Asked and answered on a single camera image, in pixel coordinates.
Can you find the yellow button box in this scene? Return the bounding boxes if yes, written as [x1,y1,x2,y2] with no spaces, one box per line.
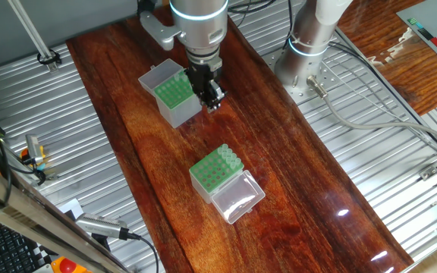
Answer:
[50,256,93,273]

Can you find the scuffed brown wooden board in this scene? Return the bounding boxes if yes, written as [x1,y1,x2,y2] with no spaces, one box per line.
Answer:
[335,0,437,117]

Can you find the thin black cable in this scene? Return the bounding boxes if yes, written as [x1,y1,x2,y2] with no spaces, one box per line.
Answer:
[328,40,437,156]

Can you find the steel frame bar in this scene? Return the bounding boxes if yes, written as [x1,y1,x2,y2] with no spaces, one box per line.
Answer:
[0,149,132,273]

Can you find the black keyboard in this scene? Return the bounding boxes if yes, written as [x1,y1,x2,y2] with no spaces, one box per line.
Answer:
[0,215,52,273]

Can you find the orange yellow plastic object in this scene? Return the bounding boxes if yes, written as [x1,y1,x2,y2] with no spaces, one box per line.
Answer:
[20,146,48,171]

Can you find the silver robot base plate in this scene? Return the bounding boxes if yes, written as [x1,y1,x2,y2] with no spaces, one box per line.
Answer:
[262,45,347,105]

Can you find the red emergency stop button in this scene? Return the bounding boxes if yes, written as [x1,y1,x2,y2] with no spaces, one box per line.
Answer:
[58,257,78,273]

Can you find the small silver camera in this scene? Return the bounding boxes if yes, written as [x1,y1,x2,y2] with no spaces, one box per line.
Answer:
[26,134,45,166]

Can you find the black cable loop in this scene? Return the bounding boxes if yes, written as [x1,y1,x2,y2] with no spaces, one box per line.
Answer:
[36,49,63,66]

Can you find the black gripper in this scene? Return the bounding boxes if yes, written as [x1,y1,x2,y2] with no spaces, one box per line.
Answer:
[185,61,228,114]

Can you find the aluminium pole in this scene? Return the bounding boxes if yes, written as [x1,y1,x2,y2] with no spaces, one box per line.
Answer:
[7,0,59,74]

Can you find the aluminium corner bracket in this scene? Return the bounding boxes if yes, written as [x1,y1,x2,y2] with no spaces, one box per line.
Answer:
[419,165,437,181]

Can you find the white paper sheet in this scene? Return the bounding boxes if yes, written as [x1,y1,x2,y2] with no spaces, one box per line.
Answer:
[58,197,85,221]

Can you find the long silver depth camera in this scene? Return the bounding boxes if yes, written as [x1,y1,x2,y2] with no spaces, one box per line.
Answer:
[74,212,130,240]

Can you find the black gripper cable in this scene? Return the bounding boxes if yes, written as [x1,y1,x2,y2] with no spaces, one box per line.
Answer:
[228,0,279,14]

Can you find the grey cable with metal plug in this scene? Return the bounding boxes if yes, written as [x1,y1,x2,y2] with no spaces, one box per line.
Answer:
[305,74,437,149]

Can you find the black camera stand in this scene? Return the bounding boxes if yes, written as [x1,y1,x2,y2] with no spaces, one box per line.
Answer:
[91,233,112,253]

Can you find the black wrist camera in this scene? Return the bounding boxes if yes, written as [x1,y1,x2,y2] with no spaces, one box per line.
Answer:
[137,0,159,14]

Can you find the tall translucent green tip box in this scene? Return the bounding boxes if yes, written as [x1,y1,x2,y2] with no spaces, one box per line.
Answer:
[137,58,203,129]

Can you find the glossy brown wooden board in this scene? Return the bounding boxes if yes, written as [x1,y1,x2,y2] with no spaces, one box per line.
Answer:
[65,0,415,273]

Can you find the low green rack tip box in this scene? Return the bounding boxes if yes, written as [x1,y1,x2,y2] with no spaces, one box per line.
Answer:
[188,143,266,224]

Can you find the black camera cable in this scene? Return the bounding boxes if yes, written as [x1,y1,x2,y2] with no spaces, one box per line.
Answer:
[127,231,161,273]

